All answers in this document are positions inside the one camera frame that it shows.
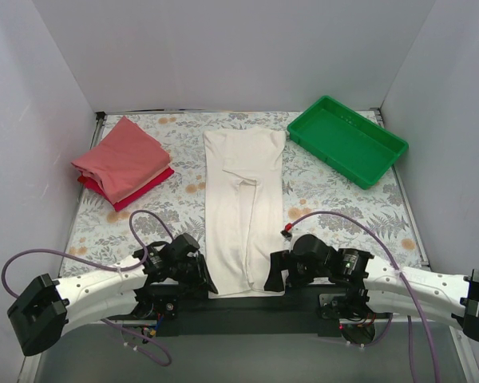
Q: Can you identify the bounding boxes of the white t shirt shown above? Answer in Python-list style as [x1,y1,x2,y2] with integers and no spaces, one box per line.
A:
[204,127,286,298]

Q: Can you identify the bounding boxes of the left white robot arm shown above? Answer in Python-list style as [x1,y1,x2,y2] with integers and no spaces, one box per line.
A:
[7,233,218,357]

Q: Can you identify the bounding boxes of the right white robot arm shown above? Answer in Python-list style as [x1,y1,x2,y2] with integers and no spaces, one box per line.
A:
[264,235,479,342]

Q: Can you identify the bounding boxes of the floral table mat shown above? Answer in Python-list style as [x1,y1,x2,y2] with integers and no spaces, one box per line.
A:
[60,112,427,277]

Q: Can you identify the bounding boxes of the folded red t shirt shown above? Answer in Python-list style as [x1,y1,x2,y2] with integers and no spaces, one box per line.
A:
[77,167,174,212]

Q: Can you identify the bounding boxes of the folded pink t shirt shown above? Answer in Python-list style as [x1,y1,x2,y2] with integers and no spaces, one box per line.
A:
[72,116,170,203]

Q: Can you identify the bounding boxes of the green plastic tray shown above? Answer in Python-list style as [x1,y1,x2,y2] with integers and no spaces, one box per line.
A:
[287,96,409,190]

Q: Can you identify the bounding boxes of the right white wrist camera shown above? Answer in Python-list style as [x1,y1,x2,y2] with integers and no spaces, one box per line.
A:
[280,223,293,240]

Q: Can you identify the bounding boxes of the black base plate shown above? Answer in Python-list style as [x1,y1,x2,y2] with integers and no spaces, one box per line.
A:
[115,283,394,337]

